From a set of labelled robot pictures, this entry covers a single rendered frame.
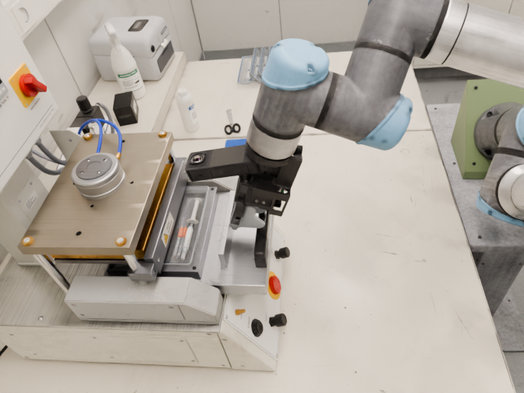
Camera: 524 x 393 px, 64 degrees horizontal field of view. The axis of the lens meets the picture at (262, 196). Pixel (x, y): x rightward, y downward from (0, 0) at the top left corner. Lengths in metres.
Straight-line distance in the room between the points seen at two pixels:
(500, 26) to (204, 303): 0.56
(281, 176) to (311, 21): 2.58
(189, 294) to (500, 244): 0.72
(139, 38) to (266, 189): 1.04
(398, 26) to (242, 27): 2.69
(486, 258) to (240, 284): 0.98
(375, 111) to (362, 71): 0.05
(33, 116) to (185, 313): 0.43
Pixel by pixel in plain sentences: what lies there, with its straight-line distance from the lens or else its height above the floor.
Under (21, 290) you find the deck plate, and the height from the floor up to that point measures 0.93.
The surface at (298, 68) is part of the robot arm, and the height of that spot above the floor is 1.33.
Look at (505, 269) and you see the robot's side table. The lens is 1.61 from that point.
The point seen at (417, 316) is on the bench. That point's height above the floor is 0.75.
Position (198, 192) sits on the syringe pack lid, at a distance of 0.84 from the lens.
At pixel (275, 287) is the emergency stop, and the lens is 0.92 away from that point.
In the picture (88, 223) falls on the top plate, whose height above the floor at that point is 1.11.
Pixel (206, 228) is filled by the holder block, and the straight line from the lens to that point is 0.78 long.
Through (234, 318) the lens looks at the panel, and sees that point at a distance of 0.78.
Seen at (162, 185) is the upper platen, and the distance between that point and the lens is 0.79.
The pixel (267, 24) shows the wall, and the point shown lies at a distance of 3.19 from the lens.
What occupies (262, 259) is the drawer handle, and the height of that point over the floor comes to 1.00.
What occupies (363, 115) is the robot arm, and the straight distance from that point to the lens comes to 0.54.
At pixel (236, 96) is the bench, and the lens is 1.55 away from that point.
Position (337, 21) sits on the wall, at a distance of 3.19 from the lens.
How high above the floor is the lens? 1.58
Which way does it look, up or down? 46 degrees down
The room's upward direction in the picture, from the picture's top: 9 degrees counter-clockwise
